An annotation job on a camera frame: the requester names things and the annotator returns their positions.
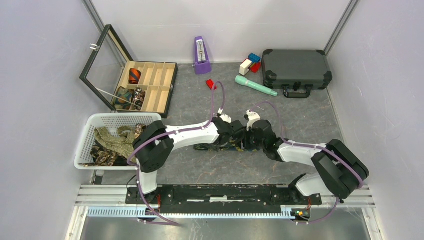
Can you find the purple metronome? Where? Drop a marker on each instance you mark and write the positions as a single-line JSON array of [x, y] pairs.
[[202, 64]]

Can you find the red toy block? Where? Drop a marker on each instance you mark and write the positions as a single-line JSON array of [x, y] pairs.
[[255, 67]]

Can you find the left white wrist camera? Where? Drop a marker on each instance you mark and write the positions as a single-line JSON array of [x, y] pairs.
[[226, 118]]

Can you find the mint green flashlight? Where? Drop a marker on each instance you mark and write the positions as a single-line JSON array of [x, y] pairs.
[[243, 81]]

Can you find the blue toy brick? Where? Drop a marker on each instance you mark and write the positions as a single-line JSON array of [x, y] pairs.
[[254, 58]]

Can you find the white plastic basket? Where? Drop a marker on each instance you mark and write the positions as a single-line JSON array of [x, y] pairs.
[[111, 121]]

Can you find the navy yellow floral tie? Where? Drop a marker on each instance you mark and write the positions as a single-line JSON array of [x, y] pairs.
[[230, 146]]

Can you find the teal patterned rolled tie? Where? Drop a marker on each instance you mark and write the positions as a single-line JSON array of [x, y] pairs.
[[123, 98]]

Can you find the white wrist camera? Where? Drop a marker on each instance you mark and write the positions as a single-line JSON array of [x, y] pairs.
[[251, 117], [226, 118]]

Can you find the white toy block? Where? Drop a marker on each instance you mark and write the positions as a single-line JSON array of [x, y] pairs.
[[244, 67]]

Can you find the dark grey carrying case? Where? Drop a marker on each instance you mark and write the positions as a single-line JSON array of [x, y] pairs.
[[296, 72]]

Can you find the wooden tie organizer box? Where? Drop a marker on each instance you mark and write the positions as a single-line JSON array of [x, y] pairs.
[[108, 68]]

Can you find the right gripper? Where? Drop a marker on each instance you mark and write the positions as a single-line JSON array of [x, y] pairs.
[[246, 145]]

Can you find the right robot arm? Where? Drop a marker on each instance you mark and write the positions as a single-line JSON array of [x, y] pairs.
[[339, 171]]

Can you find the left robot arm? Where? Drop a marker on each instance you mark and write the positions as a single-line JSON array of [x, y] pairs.
[[155, 144]]

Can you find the olive green tie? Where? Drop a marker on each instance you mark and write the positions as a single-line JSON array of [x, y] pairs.
[[121, 142]]

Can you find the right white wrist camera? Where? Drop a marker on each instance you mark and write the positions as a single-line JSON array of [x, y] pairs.
[[251, 117]]

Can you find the orange navy rolled tie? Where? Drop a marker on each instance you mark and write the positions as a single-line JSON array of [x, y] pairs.
[[134, 76]]

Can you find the red toy brick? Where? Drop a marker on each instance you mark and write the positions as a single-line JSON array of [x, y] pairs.
[[211, 84]]

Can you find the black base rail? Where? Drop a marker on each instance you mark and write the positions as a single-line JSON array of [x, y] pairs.
[[227, 199]]

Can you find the dark floral rolled tie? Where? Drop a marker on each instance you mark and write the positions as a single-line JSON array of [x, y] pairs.
[[138, 98]]

